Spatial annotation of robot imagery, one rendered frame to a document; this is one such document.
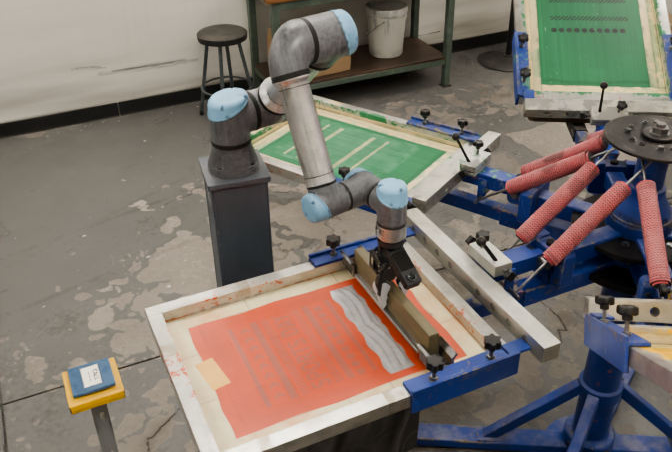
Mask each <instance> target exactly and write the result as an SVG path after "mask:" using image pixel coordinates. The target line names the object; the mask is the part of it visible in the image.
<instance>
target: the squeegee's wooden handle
mask: <svg viewBox="0 0 672 452"><path fill-rule="evenodd" d="M354 263H355V265H356V273H357V274H358V273H359V274H360V275H361V276H362V278H363V279H364V280H365V281H366V282H367V284H368V285H369V286H370V287H371V288H372V290H373V291H374V289H373V282H375V279H376V277H377V276H378V274H377V275H376V273H375V272H374V271H373V270H372V268H371V267H370V266H369V253H368V252H367V251H366V250H365V249H364V247H360V248H357V249H355V251H354ZM386 282H388V281H386ZM388 283H389V285H390V290H389V292H388V294H387V295H388V299H387V306H386V307H387V308H388V309H389V310H390V311H391V313H392V314H393V315H394V316H395V317H396V319H397V320H398V321H399V322H400V323H401V325H402V326H403V327H404V328H405V330H406V331H407V332H408V333H409V334H410V336H411V337H412V338H413V339H414V340H415V342H416V343H417V344H418V343H420V344H422V345H423V346H424V347H425V349H426V350H427V351H428V352H429V353H430V354H431V356H432V355H433V354H437V355H438V348H439V333H438V332H437V331H436V329H435V328H434V327H433V326H432V325H431V324H430V323H429V321H428V320H427V319H426V318H425V317H424V316H423V315H422V313H421V312H420V311H419V310H418V309H417V308H416V307H415V305H414V304H413V303H412V302H411V301H410V300H409V299H408V297H407V296H406V295H405V294H404V293H403V292H402V291H401V290H400V288H399V287H398V286H397V285H396V284H395V283H394V282H393V280H391V282H388ZM374 292H375V291H374Z"/></svg>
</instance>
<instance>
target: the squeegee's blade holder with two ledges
mask: <svg viewBox="0 0 672 452"><path fill-rule="evenodd" d="M355 278H356V279H357V280H358V282H359V283H360V284H361V285H362V287H363V288H364V289H365V290H366V291H367V293H368V294H369V295H370V296H371V298H372V299H373V300H374V301H375V303H376V304H377V305H378V306H379V307H380V309H381V310H382V311H383V312H384V314H385V315H386V316H387V317H388V319H389V320H390V321H391V322H392V323H393V325H394V326H395V327H396V328H397V330H398V331H399V332H400V333H401V335H402V336H403V337H404V338H405V339H406V341H407V342H408V343H409V344H410V346H411V347H412V348H413V349H414V351H415V352H416V353H420V349H419V347H418V346H417V343H416V342H415V340H414V339H413V338H412V337H411V336H410V334H409V333H408V332H407V331H406V330H405V328H404V327H403V326H402V325H401V323H400V322H399V321H398V320H397V319H396V317H395V316H394V315H393V314H392V313H391V311H390V310H389V309H388V308H387V307H385V308H384V309H383V308H382V307H381V306H380V304H379V302H378V297H377V295H376V293H375V292H374V291H373V290H372V288H371V287H370V286H369V285H368V284H367V282H366V281H365V280H364V279H363V278H362V276H361V275H360V274H359V273H358V274H355Z"/></svg>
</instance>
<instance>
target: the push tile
mask: <svg viewBox="0 0 672 452"><path fill-rule="evenodd" d="M67 372H68V377H69V381H70V385H71V390H72V394H73V398H78V397H81V396H84V395H87V394H90V393H94V392H97V391H100V390H103V389H106V388H109V387H113V386H115V385H116V382H115V379H114V375H113V372H112V369H111V365H110V362H109V359H108V357H107V358H103V359H100V360H97V361H94V362H90V363H87V364H84V365H80V366H77V367H74V368H70V369H68V370H67Z"/></svg>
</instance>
